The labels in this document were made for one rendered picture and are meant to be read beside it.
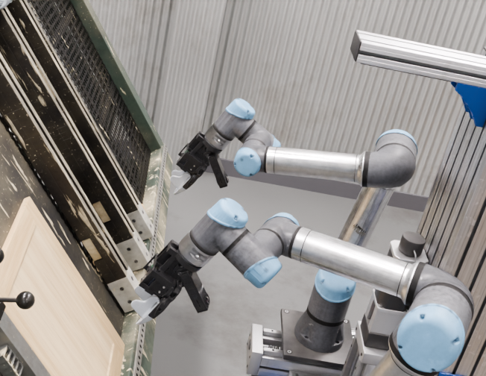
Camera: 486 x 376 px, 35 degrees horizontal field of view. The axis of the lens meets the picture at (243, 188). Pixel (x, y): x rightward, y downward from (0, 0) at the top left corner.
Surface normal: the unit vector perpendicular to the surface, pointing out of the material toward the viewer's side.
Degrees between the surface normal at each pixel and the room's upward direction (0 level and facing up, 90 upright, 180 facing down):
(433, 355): 83
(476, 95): 90
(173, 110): 90
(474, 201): 90
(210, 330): 0
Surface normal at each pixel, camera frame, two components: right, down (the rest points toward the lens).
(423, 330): -0.37, 0.25
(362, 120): -0.01, 0.47
